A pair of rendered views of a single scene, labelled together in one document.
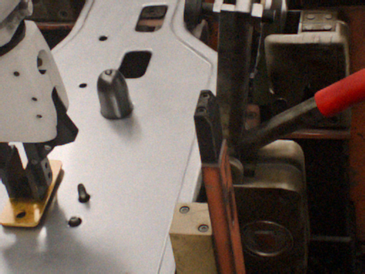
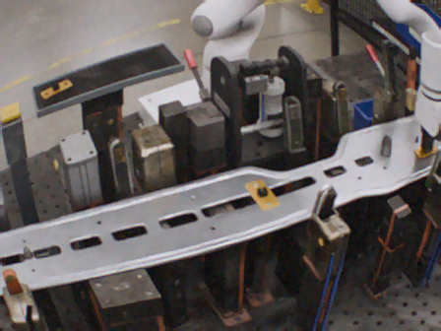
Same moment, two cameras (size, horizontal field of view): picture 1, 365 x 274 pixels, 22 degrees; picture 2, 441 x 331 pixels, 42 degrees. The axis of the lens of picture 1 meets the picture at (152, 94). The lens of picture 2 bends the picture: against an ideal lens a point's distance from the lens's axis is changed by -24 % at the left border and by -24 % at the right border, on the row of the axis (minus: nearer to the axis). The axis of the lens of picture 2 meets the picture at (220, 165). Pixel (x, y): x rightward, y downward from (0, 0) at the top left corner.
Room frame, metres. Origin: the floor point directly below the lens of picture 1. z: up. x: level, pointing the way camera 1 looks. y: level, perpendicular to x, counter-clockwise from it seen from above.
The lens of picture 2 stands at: (1.85, 0.66, 1.90)
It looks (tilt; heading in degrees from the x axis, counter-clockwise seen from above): 37 degrees down; 227
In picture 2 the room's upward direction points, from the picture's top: straight up
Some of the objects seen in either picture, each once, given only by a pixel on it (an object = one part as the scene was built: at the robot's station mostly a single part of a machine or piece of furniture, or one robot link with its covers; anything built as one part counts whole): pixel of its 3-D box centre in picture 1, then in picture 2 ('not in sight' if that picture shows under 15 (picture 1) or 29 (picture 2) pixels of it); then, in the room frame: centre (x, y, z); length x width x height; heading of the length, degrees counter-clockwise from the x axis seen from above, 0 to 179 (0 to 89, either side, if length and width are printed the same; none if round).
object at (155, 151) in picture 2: not in sight; (157, 212); (1.16, -0.27, 0.89); 0.13 x 0.11 x 0.38; 71
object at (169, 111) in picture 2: not in sight; (175, 184); (1.08, -0.31, 0.90); 0.05 x 0.05 x 0.40; 71
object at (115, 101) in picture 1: (114, 95); (386, 147); (0.74, 0.04, 1.02); 0.03 x 0.03 x 0.07
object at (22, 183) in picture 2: not in sight; (23, 188); (1.41, -0.55, 0.92); 0.08 x 0.08 x 0.44; 71
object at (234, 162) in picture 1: (224, 170); not in sight; (0.55, -0.04, 1.06); 0.03 x 0.01 x 0.03; 71
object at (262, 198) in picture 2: not in sight; (262, 192); (1.06, -0.07, 1.01); 0.08 x 0.04 x 0.01; 70
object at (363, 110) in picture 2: not in sight; (370, 119); (0.32, -0.28, 0.74); 0.11 x 0.10 x 0.09; 161
